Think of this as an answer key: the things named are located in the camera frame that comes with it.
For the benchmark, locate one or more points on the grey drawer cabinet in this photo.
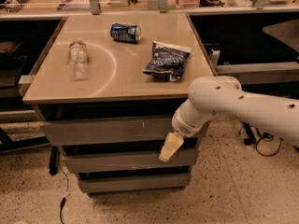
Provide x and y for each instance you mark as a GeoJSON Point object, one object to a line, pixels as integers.
{"type": "Point", "coordinates": [115, 86]}

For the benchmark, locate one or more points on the grey bottom drawer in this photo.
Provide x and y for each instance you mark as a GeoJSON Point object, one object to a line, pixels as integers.
{"type": "Point", "coordinates": [135, 183]}

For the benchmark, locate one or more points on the clear plastic water bottle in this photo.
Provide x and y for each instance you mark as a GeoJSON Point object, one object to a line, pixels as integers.
{"type": "Point", "coordinates": [77, 60]}

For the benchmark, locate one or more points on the blue crumpled chip bag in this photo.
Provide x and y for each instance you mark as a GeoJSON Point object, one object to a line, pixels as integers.
{"type": "Point", "coordinates": [167, 62]}

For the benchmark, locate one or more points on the grey middle drawer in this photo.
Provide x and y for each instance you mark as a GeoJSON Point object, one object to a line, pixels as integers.
{"type": "Point", "coordinates": [127, 161]}

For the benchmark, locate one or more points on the black table leg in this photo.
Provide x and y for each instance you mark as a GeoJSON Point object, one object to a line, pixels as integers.
{"type": "Point", "coordinates": [250, 139]}

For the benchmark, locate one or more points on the grey drawer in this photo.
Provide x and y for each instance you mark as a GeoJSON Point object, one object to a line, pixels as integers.
{"type": "Point", "coordinates": [135, 183]}
{"type": "Point", "coordinates": [127, 161]}
{"type": "Point", "coordinates": [104, 131]}

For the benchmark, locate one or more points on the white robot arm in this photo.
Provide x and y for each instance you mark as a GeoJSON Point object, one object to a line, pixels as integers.
{"type": "Point", "coordinates": [211, 96]}

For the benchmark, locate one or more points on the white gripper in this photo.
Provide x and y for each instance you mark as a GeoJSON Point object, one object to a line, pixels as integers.
{"type": "Point", "coordinates": [182, 125]}

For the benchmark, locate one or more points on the grey top drawer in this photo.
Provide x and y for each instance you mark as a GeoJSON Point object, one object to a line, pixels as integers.
{"type": "Point", "coordinates": [104, 131]}

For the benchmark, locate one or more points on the blue soda can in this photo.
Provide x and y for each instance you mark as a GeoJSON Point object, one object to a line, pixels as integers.
{"type": "Point", "coordinates": [125, 32]}

